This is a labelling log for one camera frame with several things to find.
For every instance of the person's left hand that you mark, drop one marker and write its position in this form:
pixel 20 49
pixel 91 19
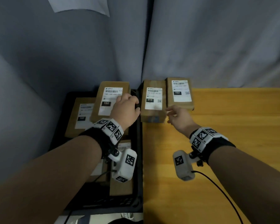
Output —
pixel 126 111

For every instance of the person's black garment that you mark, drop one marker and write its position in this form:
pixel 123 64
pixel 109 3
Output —
pixel 126 222

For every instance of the person's left forearm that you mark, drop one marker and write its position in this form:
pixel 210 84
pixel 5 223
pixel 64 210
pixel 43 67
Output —
pixel 37 184

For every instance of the white paper sheet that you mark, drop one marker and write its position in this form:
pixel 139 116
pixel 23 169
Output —
pixel 79 4

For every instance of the person's white shoe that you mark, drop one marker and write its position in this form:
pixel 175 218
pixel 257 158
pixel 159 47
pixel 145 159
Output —
pixel 127 215

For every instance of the yellow taped labelled cardboard box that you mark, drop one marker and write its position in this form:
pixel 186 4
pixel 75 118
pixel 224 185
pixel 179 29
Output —
pixel 182 90

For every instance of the parcel labelled 150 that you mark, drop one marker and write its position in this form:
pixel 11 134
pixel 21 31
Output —
pixel 71 128

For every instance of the black wristband with marker tags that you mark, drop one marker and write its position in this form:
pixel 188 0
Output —
pixel 219 146
pixel 98 137

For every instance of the black plastic crate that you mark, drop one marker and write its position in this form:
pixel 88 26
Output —
pixel 138 160

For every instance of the person's right hand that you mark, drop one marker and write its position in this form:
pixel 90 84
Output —
pixel 182 121

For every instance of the person's right forearm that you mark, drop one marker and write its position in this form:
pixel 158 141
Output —
pixel 252 188

